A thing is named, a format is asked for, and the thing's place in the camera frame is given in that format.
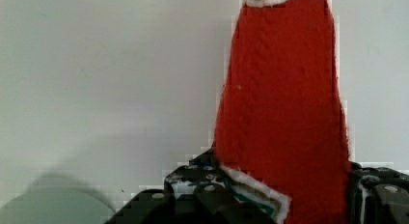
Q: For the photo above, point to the red plush ketchup bottle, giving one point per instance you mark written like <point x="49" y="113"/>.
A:
<point x="280" y="132"/>

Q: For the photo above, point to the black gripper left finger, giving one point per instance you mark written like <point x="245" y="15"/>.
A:
<point x="195" y="193"/>

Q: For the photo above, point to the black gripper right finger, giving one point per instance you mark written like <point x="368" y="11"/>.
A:
<point x="377" y="196"/>

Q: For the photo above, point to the green perforated colander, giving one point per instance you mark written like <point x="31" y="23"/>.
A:
<point x="55" y="206"/>

